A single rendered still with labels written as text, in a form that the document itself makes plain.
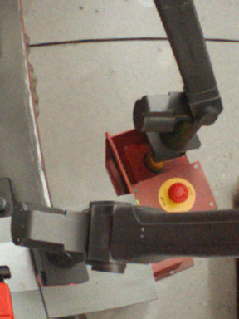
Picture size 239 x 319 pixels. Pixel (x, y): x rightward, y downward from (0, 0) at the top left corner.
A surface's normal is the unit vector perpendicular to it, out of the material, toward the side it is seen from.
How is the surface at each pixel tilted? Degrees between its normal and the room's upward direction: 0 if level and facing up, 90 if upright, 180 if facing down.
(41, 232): 26
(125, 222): 56
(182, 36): 84
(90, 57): 0
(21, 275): 0
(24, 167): 0
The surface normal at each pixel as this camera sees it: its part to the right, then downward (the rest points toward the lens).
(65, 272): 0.48, -0.38
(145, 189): 0.04, -0.34
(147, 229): -0.81, -0.16
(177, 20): 0.11, 0.89
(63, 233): 0.40, -0.11
